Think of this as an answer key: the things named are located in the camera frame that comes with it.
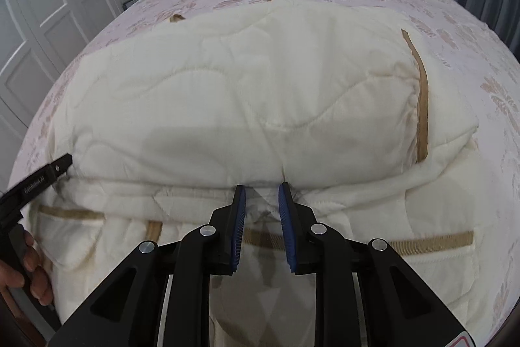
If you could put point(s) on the white wardrobe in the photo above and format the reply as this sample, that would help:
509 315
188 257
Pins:
48 5

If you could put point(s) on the person's left hand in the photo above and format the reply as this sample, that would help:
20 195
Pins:
38 274

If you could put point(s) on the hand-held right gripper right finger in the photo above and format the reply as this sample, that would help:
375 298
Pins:
285 221

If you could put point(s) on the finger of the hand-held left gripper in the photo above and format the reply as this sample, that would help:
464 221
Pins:
36 182

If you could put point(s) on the cream quilted blanket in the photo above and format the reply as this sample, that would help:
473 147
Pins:
252 99

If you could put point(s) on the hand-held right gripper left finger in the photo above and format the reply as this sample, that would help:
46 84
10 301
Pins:
239 217

